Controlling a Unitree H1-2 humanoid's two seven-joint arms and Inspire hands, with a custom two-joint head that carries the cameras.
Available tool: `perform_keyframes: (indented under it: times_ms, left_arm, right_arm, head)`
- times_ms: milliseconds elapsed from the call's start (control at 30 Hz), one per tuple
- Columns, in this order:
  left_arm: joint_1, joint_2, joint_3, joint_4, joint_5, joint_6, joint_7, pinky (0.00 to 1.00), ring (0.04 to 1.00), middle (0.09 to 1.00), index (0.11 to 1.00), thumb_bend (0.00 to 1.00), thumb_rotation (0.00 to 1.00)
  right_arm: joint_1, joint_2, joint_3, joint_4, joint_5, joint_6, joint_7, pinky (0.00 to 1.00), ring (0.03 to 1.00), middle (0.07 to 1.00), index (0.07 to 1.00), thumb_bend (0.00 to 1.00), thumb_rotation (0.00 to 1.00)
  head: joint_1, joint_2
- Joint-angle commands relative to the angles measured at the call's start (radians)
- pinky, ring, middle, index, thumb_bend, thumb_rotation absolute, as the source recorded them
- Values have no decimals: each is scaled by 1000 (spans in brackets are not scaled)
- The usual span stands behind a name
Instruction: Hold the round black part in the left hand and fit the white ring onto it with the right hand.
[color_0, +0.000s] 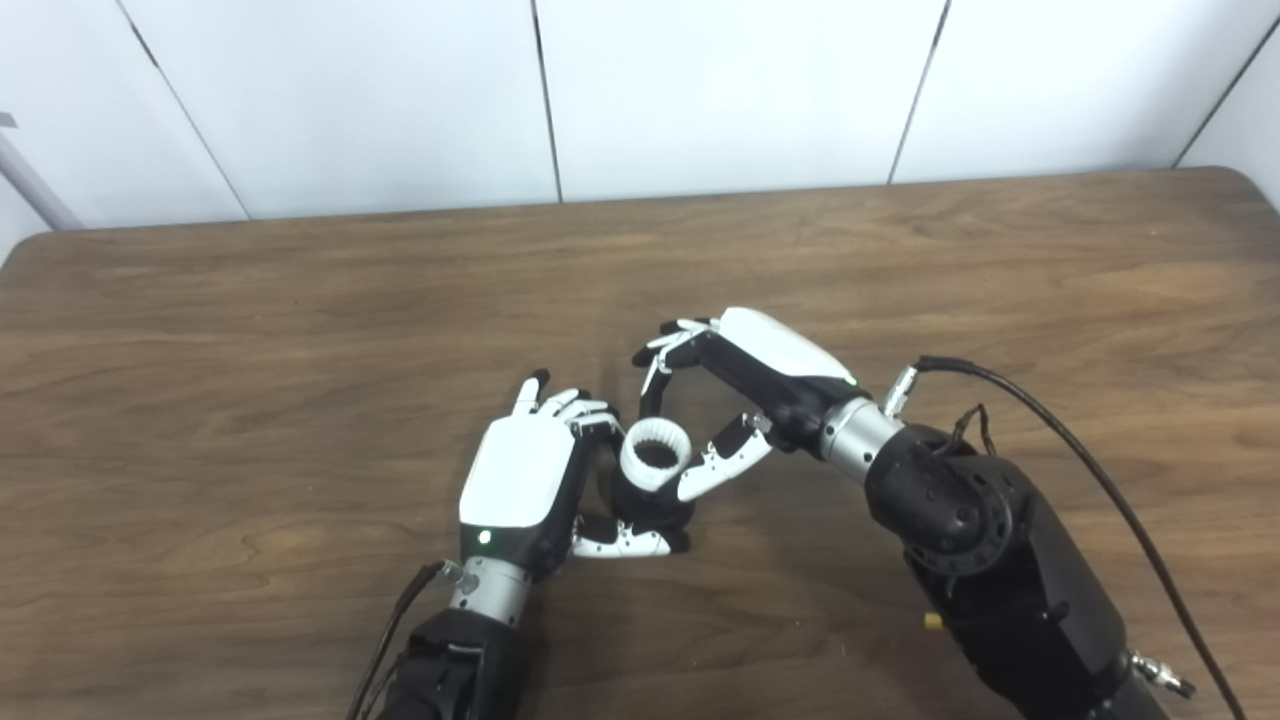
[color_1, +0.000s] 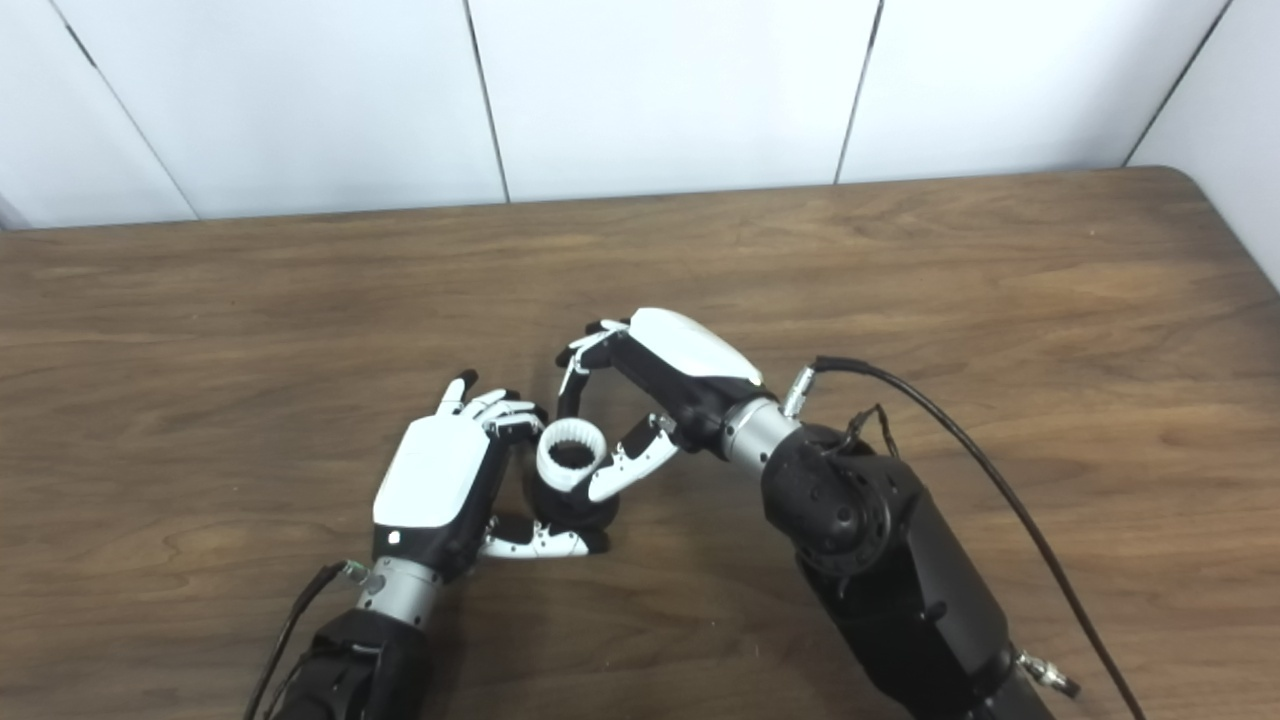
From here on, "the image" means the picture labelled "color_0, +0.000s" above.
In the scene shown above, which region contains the grey wall pole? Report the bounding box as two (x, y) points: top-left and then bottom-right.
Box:
(0, 130), (85, 232)

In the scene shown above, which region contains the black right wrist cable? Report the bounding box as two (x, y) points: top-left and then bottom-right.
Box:
(880, 355), (1246, 720)

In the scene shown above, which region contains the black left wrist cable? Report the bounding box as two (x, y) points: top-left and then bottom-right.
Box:
(346, 560), (479, 720)

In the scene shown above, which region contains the white plastic ring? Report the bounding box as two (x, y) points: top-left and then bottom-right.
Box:
(619, 418), (693, 493)

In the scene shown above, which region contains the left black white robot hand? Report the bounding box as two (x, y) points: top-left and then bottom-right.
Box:
(458, 370), (691, 581)

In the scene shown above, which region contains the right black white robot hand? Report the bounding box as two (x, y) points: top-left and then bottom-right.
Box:
(632, 306), (871, 503)

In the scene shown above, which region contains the round black plastic part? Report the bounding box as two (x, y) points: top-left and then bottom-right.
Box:
(608, 440), (696, 531)

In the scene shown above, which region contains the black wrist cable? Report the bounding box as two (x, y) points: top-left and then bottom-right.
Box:
(346, 560), (479, 720)
(880, 355), (1246, 720)

